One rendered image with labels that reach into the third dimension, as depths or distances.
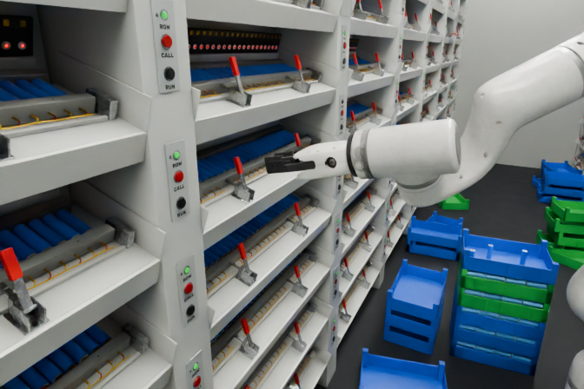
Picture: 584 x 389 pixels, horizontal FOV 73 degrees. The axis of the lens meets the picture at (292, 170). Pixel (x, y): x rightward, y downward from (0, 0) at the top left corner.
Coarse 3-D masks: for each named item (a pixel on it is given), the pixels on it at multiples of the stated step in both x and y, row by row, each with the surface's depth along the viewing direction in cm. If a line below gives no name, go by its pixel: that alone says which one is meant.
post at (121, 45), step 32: (128, 0) 49; (64, 32) 56; (96, 32) 53; (128, 32) 50; (96, 64) 55; (128, 64) 52; (160, 96) 55; (160, 128) 55; (192, 128) 61; (160, 160) 56; (192, 160) 62; (128, 192) 59; (160, 192) 57; (192, 192) 63; (160, 224) 58; (192, 224) 64; (160, 288) 61; (160, 320) 64; (192, 352) 69
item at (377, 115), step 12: (360, 96) 182; (348, 108) 166; (360, 108) 172; (372, 108) 176; (384, 108) 178; (348, 120) 148; (360, 120) 157; (372, 120) 163; (384, 120) 173; (348, 132) 141
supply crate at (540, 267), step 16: (464, 240) 163; (480, 240) 162; (496, 240) 160; (544, 240) 153; (464, 256) 146; (480, 256) 156; (496, 256) 156; (512, 256) 156; (528, 256) 156; (544, 256) 153; (496, 272) 144; (512, 272) 142; (528, 272) 140; (544, 272) 138
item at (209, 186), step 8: (288, 144) 108; (304, 144) 115; (272, 152) 101; (256, 160) 94; (232, 168) 86; (248, 168) 89; (256, 168) 93; (216, 176) 81; (224, 176) 82; (232, 176) 84; (200, 184) 77; (208, 184) 78; (216, 184) 80; (224, 184) 83; (200, 192) 76; (208, 192) 78
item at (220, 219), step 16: (256, 128) 110; (288, 128) 123; (304, 128) 121; (208, 144) 92; (272, 176) 94; (288, 176) 96; (224, 192) 82; (256, 192) 85; (272, 192) 87; (288, 192) 97; (208, 208) 75; (224, 208) 76; (240, 208) 78; (256, 208) 84; (208, 224) 70; (224, 224) 73; (240, 224) 80; (208, 240) 70
